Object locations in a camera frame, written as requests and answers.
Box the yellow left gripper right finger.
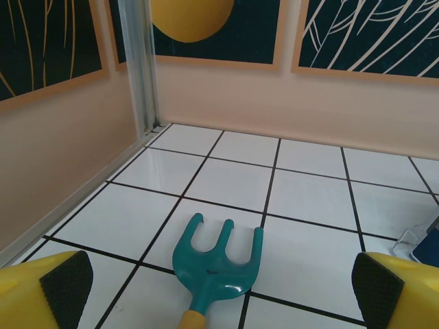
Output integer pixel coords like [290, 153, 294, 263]
[353, 252, 439, 329]

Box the wall panel gold oval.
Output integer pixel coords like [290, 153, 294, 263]
[108, 0, 287, 73]

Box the blue card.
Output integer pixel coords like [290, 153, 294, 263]
[411, 228, 439, 265]

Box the teal garden fork yellow handle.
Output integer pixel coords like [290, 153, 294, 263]
[172, 212, 265, 329]

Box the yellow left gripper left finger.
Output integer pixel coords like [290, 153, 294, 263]
[0, 250, 93, 329]

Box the aluminium side rail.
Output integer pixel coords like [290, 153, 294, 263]
[0, 123, 172, 270]

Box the clear acrylic card organizer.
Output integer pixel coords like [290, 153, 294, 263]
[390, 209, 439, 267]

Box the aluminium corner post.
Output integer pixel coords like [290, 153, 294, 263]
[117, 0, 163, 137]

